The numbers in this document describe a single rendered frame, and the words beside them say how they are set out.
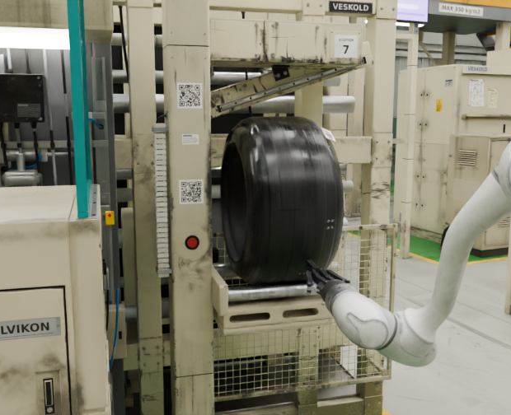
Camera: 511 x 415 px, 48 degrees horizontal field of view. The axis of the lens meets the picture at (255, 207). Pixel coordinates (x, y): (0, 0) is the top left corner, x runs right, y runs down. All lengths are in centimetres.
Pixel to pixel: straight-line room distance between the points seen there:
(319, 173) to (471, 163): 475
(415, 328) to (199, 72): 95
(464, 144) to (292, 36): 448
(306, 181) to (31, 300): 88
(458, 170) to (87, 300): 566
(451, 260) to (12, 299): 90
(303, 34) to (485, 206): 110
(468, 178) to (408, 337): 501
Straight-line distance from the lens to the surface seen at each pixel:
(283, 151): 170
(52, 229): 108
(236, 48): 207
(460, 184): 650
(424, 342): 149
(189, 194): 178
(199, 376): 196
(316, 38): 216
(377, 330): 138
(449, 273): 138
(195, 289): 185
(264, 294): 182
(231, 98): 220
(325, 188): 170
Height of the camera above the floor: 145
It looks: 9 degrees down
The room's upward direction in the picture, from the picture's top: straight up
